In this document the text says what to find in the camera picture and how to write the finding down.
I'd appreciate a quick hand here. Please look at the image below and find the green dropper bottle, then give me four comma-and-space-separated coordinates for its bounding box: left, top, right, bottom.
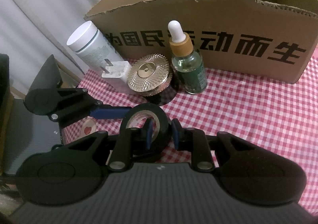
168, 20, 207, 94

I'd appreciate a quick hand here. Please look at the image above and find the white curtain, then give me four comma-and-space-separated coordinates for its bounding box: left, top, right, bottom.
1, 0, 100, 96

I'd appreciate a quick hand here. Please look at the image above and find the gold lid cream jar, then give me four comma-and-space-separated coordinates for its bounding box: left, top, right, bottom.
127, 53, 179, 106

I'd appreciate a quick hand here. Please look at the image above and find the brown cardboard box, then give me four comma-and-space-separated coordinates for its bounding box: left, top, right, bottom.
85, 0, 317, 83

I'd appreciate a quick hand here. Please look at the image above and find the white power adapter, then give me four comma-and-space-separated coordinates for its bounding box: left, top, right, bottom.
101, 59, 135, 94

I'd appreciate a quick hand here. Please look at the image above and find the pink checkered tablecloth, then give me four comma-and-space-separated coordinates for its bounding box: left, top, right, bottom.
60, 47, 318, 214

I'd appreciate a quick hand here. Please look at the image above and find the black electrical tape roll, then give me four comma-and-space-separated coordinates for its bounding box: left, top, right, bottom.
120, 103, 171, 162

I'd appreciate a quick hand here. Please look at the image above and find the white supplement bottle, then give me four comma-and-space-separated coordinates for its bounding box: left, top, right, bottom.
66, 20, 124, 73

